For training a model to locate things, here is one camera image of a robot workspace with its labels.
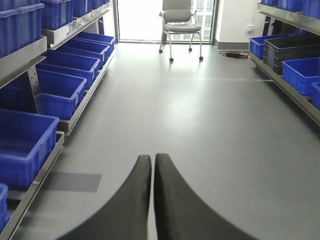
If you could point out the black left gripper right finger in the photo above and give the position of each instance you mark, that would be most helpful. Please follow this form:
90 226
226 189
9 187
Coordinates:
180 214

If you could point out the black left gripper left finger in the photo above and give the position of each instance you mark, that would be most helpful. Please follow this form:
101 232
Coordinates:
125 215

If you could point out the left steel shelf rack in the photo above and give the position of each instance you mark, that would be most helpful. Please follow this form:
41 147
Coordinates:
21 66

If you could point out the blue bin near left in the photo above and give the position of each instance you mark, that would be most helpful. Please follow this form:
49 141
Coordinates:
26 141

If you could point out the blue bin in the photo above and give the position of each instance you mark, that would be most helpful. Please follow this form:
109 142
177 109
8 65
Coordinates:
71 64
20 27
256 44
59 94
87 48
109 40
26 141
56 14
301 73

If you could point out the blue bin right front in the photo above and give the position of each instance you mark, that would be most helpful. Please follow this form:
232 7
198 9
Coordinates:
301 73

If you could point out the blue bin right back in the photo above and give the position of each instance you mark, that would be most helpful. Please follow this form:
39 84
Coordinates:
256 44

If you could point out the black plastic bin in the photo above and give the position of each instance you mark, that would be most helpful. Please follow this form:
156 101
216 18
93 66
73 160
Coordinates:
278 50

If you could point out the grey office chair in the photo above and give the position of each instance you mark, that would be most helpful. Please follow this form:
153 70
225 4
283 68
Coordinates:
177 19

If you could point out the blue upper bin left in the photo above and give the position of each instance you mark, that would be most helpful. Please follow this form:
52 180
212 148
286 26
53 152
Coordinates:
20 27

